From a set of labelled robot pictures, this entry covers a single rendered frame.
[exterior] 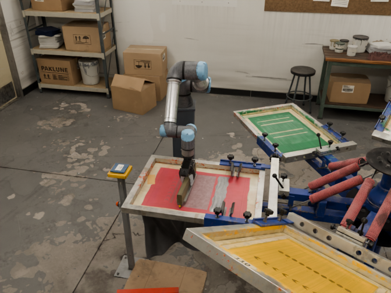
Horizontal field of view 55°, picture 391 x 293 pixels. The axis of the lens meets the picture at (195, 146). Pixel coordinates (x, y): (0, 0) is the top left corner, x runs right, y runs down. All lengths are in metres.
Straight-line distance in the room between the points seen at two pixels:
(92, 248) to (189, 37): 3.66
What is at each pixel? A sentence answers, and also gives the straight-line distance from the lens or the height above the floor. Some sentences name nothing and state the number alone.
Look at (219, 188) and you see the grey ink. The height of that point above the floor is 0.96.
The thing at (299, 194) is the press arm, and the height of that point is 1.04.
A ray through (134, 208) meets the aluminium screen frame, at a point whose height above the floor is 0.99.
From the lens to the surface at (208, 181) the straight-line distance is 2.44.
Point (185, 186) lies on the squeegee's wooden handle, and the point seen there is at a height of 1.05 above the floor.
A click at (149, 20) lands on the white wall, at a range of 6.09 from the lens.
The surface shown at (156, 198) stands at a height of 0.95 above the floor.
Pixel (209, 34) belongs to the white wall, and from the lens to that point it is 5.91.
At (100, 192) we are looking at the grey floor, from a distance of 4.03.
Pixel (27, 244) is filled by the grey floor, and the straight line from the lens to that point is 3.66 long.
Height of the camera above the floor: 2.39
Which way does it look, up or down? 31 degrees down
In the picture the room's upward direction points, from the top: straight up
